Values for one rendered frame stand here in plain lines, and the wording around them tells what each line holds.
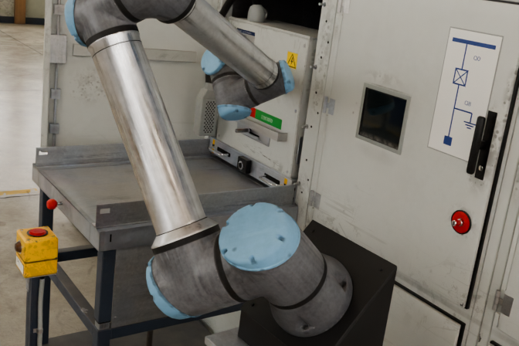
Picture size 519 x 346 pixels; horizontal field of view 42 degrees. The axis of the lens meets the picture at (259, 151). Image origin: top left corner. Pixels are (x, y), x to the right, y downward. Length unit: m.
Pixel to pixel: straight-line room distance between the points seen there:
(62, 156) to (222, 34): 1.00
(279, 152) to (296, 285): 0.99
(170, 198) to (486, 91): 0.77
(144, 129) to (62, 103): 1.19
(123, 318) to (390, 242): 0.80
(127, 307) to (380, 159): 0.85
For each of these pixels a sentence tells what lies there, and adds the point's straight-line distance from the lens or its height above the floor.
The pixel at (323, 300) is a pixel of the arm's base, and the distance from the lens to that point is 1.43.
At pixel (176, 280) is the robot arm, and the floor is 0.96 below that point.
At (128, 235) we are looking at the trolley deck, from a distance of 1.94.
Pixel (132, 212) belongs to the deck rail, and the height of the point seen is 0.88.
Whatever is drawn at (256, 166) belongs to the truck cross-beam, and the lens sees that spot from 2.39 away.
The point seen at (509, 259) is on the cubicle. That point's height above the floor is 1.02.
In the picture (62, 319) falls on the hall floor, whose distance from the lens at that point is 3.18.
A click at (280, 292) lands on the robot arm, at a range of 1.37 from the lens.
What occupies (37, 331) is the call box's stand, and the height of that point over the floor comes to 0.64.
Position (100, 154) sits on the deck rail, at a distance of 2.48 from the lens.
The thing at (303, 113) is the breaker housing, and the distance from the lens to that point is 2.21.
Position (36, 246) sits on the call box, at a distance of 1.73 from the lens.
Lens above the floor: 1.60
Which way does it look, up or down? 15 degrees down
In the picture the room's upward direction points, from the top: 7 degrees clockwise
